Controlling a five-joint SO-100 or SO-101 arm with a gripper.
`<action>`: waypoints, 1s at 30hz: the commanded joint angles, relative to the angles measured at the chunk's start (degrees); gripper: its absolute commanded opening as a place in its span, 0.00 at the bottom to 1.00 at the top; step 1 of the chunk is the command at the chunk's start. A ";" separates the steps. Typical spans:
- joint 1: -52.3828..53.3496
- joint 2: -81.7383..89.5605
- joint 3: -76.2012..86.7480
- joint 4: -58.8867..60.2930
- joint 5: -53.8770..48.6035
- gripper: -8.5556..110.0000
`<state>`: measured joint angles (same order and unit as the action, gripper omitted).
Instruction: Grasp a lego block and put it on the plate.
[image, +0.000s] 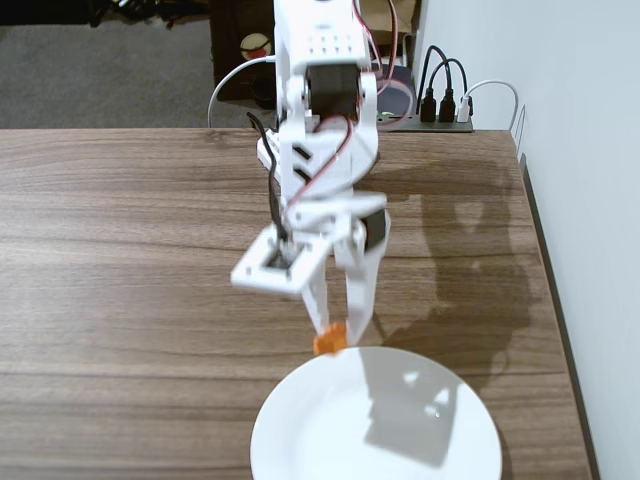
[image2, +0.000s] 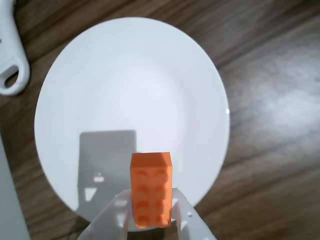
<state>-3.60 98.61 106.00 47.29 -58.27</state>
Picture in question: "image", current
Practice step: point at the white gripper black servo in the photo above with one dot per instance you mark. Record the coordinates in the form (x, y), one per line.
(361, 280)

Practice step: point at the orange lego block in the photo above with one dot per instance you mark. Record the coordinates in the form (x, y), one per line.
(330, 341)

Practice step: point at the white round plate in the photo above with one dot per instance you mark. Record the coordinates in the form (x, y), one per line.
(325, 425)

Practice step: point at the black usb hub bar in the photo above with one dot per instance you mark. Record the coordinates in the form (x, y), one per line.
(425, 126)

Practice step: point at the red white ball sticker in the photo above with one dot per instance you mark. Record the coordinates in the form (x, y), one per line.
(254, 46)

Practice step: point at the dark wooden cabinet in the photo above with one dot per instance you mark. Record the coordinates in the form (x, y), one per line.
(227, 50)

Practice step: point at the brown paper bag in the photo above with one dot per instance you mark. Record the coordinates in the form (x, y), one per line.
(405, 20)

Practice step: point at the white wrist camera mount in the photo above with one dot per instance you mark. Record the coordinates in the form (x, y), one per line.
(272, 270)

